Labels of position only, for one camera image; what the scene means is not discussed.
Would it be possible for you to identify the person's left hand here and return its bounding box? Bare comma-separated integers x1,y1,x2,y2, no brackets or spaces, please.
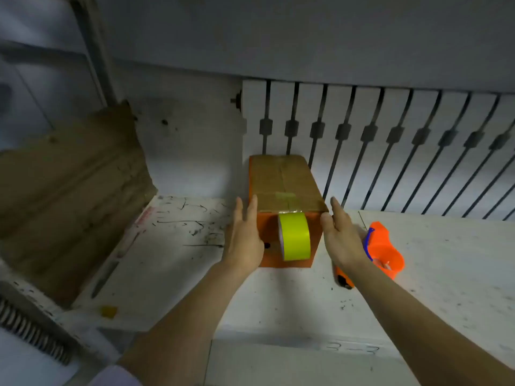
220,195,266,274

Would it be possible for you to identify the person's right hand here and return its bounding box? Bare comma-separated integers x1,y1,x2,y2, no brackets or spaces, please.
320,196,370,274

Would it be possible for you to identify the orange utility knife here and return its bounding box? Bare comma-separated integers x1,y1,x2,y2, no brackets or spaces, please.
334,265,355,290

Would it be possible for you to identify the yellow tape roll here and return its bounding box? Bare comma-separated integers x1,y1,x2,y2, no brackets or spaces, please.
277,211,312,262

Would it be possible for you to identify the orange cardboard box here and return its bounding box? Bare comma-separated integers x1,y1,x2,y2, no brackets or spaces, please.
248,154,329,269

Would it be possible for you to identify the person's right forearm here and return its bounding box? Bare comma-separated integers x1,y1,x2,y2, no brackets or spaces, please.
340,257,515,386

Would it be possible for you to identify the person's left forearm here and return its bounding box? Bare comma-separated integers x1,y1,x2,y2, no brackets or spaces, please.
116,261,258,386

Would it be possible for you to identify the orange blue tape dispenser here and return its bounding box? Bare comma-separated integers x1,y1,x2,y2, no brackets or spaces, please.
363,221,404,281

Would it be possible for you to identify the brown cardboard sheet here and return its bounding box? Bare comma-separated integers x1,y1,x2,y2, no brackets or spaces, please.
0,101,158,308

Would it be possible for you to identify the red label sticker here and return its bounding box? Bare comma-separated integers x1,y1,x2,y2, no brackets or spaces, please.
135,204,156,228

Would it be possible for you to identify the white slotted radiator panel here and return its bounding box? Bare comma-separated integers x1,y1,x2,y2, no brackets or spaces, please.
241,79,515,221

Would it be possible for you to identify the white left sleeve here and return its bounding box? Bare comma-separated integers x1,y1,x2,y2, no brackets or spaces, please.
89,365,142,386

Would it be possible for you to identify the white appliance with vent grille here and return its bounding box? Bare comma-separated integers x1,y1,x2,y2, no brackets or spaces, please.
0,295,81,386

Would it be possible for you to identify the white perforated shelf post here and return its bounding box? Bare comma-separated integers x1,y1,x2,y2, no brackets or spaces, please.
0,257,121,362

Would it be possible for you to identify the grey shelf post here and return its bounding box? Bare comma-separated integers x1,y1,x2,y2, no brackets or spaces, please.
70,0,117,107

